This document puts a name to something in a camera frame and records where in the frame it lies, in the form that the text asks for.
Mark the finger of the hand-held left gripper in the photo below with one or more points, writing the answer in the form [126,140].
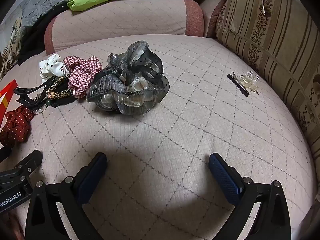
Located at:
[28,162]
[5,154]

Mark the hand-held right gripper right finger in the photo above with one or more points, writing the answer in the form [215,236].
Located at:
[223,178]

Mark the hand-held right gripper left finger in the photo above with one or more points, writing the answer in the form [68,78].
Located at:
[92,178]

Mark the dark red dotted scrunchie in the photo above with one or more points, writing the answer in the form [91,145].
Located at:
[15,127]

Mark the red cardboard box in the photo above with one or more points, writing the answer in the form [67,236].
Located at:
[10,90]

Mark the black claw hair clip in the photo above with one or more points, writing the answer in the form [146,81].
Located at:
[27,91]

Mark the leopard print scrunchie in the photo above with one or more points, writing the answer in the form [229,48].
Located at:
[61,93]

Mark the large grey organza scrunchie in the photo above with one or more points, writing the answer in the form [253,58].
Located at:
[140,100]

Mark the white polka dot scrunchie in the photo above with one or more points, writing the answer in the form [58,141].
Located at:
[53,66]

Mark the red checked scrunchie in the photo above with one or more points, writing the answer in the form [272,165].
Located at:
[82,77]

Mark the black flat hair clip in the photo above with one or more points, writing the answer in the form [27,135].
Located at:
[238,85]

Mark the clear claw hair clip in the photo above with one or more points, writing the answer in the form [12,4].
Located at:
[250,82]

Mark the tiger print blanket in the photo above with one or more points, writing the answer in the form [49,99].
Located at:
[13,45]

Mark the black cloth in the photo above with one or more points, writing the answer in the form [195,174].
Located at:
[35,37]

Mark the grey quilted cushion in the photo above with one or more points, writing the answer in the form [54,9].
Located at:
[42,2]

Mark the striped floral cushion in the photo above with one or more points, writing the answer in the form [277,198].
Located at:
[275,30]

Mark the pink bolster pillow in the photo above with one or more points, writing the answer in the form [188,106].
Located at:
[212,2]
[120,20]

